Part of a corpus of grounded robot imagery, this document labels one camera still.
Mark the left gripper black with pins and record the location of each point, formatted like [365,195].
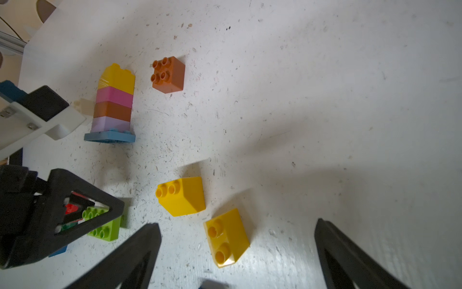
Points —
[33,211]

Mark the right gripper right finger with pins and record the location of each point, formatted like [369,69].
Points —
[347,266]

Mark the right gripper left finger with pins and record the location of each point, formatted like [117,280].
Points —
[130,266]

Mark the lime green lego brick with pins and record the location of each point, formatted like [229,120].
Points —
[107,232]

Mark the light blue lego brick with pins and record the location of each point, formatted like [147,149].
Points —
[111,136]

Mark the purple lego brick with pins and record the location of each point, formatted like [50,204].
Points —
[106,123]

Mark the orange lego brick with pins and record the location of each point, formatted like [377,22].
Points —
[168,76]
[112,110]

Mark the pink lego brick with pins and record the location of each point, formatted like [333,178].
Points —
[111,94]

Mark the yellow lego brick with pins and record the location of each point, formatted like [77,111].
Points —
[227,238]
[182,197]
[118,78]

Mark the blue lego brick left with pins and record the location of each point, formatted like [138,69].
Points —
[58,252]

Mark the dark green lego brick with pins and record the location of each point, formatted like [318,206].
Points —
[68,226]

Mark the red lego brick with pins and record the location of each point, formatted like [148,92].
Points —
[70,208]

